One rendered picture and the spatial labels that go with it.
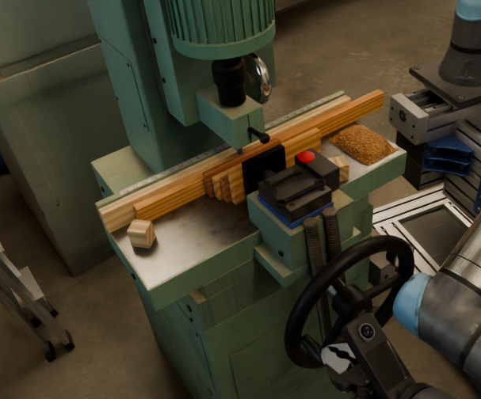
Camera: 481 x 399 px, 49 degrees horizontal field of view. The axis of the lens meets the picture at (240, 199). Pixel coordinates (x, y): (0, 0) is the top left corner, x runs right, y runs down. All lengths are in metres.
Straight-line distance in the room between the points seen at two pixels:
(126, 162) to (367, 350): 0.85
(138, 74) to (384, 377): 0.73
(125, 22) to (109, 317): 1.29
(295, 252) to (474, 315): 0.33
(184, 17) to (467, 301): 0.57
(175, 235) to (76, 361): 1.11
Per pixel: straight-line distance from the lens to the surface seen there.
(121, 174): 1.35
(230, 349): 1.17
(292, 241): 0.88
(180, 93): 1.05
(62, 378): 2.01
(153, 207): 1.02
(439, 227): 2.00
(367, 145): 1.13
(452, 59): 1.56
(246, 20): 0.86
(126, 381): 1.92
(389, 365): 0.74
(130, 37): 1.08
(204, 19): 0.85
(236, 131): 0.98
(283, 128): 1.13
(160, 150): 1.20
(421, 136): 1.54
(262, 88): 1.14
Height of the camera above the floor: 1.58
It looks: 41 degrees down
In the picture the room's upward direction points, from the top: 8 degrees counter-clockwise
